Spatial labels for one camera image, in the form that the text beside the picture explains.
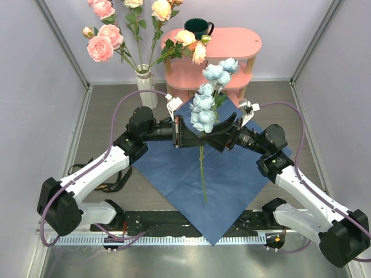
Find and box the blue wrapping paper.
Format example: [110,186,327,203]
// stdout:
[132,90,292,246]

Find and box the black ribbon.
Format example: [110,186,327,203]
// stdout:
[67,158,133,193]

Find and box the white slotted cable duct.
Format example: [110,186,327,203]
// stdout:
[55,232,266,246]

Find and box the pink three-tier shelf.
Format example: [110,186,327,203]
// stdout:
[164,27,262,106]

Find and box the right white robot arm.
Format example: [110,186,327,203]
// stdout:
[201,114,370,268]

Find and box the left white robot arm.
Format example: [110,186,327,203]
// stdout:
[37,107,203,236]

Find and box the artificial flower bunch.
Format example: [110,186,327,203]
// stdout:
[190,57,240,203]

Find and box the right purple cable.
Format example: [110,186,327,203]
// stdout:
[257,101,371,263]

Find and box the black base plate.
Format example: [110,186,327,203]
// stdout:
[102,210,285,237]

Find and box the purple cable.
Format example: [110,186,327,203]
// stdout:
[39,90,174,251]
[257,101,371,263]

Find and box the green leafy flower stem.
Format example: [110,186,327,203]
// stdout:
[121,1,148,74]

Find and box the pink peony flower stem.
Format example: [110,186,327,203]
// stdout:
[82,24,139,72]

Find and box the floral round plate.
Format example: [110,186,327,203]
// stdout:
[188,90,197,98]

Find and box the pink rose flower stem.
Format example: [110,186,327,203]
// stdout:
[86,0,140,73]

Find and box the peach spray rose stem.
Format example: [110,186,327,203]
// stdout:
[149,30,211,68]

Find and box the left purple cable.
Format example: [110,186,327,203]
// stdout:
[39,90,174,251]

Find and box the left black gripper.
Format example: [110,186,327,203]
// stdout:
[143,115,204,148]

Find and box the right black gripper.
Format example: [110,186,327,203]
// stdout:
[201,112,269,156]

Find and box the dark green mug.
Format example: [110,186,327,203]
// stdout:
[184,18,214,41]

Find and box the white ribbed ceramic vase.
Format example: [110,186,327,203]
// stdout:
[136,64,158,109]

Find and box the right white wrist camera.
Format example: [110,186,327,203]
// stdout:
[238,98,260,127]

